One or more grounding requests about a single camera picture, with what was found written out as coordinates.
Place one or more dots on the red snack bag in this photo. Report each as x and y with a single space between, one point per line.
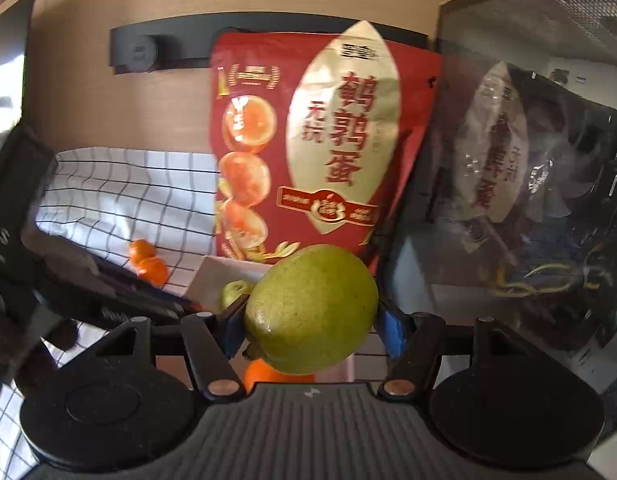
328 135

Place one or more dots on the small tangerine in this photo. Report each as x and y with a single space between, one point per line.
140 251
147 272

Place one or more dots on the white black checkered cloth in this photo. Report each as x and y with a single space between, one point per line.
138 195

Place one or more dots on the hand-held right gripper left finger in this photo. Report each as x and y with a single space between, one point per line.
227 327

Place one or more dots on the person's left hand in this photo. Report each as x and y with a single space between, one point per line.
33 365

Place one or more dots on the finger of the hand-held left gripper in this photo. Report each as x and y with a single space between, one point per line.
138 295

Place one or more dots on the black wall socket strip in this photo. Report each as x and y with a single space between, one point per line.
153 50

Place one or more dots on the grey computer monitor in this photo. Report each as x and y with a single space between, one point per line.
8 60

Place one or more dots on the pink cardboard box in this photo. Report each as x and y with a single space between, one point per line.
208 280

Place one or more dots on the large orange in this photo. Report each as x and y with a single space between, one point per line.
261 376

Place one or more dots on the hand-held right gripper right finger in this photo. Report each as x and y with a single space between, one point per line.
392 332

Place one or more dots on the black glass computer case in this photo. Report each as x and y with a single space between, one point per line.
538 185

